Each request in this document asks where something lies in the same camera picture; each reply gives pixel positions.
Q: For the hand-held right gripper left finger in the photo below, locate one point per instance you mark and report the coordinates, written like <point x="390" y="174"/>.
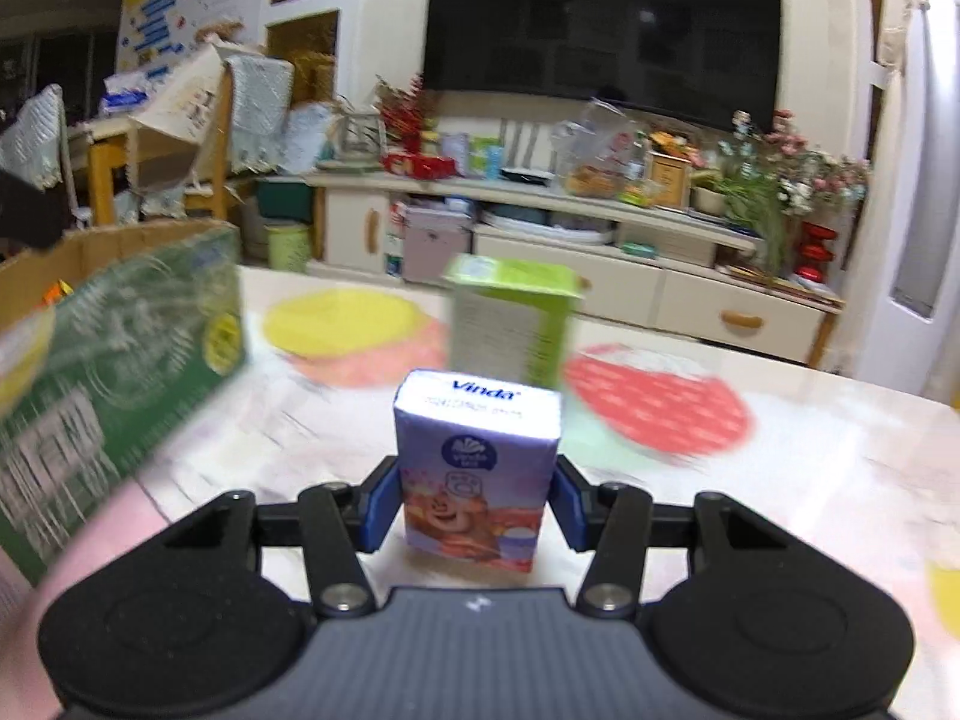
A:
<point x="379" y="510"/>

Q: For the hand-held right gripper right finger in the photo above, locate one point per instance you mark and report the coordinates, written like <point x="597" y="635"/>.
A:
<point x="570" y="510"/>

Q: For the purple white tissue pack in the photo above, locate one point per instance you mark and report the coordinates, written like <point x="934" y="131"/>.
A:
<point x="476" y="480"/>

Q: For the brown cardboard box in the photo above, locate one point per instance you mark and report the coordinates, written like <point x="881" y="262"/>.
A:
<point x="45" y="270"/>

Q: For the light green white carton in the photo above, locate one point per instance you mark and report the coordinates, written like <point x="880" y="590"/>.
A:
<point x="502" y="322"/>

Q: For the white television cabinet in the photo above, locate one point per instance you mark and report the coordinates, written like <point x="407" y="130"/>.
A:
<point x="570" y="289"/>

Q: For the small green pack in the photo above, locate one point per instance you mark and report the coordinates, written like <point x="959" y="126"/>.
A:
<point x="637" y="250"/>

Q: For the pink storage box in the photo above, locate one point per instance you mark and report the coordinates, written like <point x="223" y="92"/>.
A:
<point x="435" y="247"/>

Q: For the light green trash bin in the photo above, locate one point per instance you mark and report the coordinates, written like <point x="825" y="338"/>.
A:
<point x="289" y="247"/>

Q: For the dark green storage box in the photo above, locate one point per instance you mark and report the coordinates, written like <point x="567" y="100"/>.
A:
<point x="285" y="199"/>

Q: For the potted green plant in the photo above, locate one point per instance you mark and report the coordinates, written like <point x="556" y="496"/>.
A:
<point x="709" y="199"/>

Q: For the framed certificate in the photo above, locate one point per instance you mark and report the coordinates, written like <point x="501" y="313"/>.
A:
<point x="670" y="180"/>

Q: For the red tin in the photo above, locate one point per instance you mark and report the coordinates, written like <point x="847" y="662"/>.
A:
<point x="416" y="165"/>

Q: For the clear plastic snack bag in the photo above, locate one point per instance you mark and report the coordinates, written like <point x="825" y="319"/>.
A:
<point x="600" y="157"/>

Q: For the red stand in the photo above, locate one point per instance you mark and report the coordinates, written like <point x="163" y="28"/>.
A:
<point x="814" y="251"/>

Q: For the teal box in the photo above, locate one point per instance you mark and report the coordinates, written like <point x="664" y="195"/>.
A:
<point x="493" y="161"/>

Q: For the glass jug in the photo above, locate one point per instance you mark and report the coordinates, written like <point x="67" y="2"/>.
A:
<point x="356" y="135"/>

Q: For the white paper sheets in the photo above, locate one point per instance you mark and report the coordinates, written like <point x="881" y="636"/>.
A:
<point x="304" y="135"/>

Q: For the red berry branches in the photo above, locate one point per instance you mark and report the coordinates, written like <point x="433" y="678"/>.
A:
<point x="409" y="109"/>

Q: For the wooden chair quilted cover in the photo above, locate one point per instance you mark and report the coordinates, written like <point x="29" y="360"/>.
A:
<point x="259" y="112"/>

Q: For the pink white flower bouquet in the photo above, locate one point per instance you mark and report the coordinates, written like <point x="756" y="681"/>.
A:
<point x="817" y="172"/>

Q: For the beige printed cloth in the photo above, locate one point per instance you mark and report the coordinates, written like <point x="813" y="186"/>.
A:
<point x="176" y="101"/>

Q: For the blue white pack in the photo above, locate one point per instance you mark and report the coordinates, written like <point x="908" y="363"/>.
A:
<point x="139" y="94"/>

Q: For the white tower air conditioner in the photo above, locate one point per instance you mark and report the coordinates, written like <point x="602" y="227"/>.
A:
<point x="915" y="165"/>

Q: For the black television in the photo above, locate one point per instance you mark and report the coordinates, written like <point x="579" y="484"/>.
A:
<point x="600" y="15"/>

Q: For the dark chair quilted cover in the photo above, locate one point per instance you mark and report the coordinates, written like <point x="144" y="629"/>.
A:
<point x="34" y="127"/>

